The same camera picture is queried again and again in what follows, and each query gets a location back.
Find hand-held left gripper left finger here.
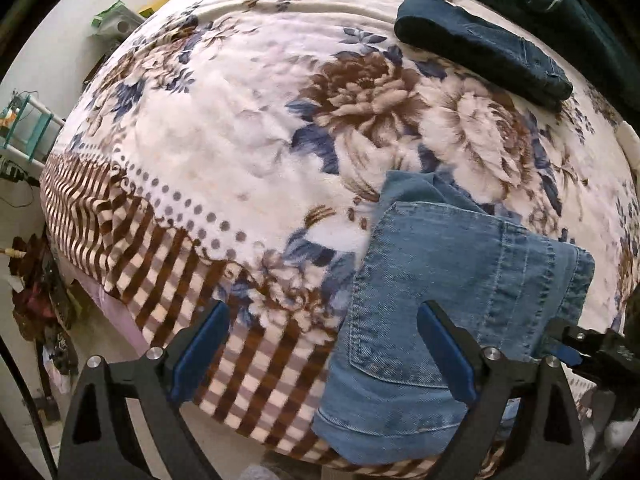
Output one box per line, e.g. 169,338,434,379
56,300,232,480

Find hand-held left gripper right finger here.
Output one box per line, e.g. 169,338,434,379
416,300,588,480

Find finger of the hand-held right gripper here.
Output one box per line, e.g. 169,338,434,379
541,317,608,368

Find light blue denim pants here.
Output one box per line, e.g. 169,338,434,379
311,170,597,467

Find pink bed sheet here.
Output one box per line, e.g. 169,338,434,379
70,265,151,361

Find dark cloth pile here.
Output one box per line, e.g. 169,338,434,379
10,232,81,391

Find floral printed blanket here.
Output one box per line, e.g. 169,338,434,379
39,0,640,478

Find black power strip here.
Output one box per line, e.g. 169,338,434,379
0,159,32,185

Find teal shelf rack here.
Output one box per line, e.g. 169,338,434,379
0,91,67,165

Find folded dark blue jeans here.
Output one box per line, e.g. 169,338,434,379
394,0,575,108

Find green and white pack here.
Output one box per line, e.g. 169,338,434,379
91,1,147,37

